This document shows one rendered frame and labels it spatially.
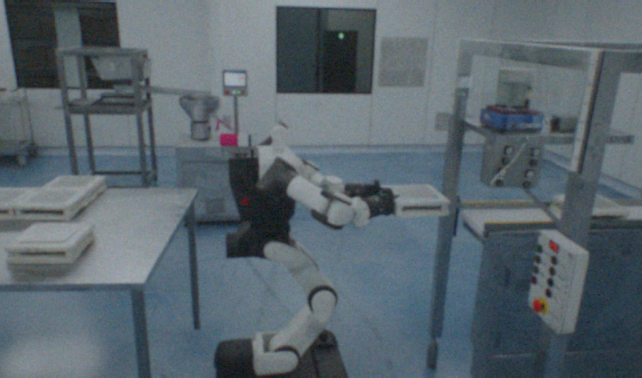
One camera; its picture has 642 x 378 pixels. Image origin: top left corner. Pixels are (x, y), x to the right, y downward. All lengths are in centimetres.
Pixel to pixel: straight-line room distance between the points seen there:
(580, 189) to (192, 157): 351
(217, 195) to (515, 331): 286
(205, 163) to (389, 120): 374
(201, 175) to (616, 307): 327
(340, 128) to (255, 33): 178
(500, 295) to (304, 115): 524
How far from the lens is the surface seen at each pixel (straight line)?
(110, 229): 251
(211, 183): 463
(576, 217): 169
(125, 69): 537
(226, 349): 253
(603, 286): 290
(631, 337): 316
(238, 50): 725
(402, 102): 765
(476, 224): 247
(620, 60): 163
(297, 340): 252
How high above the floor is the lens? 180
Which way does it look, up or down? 18 degrees down
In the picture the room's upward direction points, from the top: 2 degrees clockwise
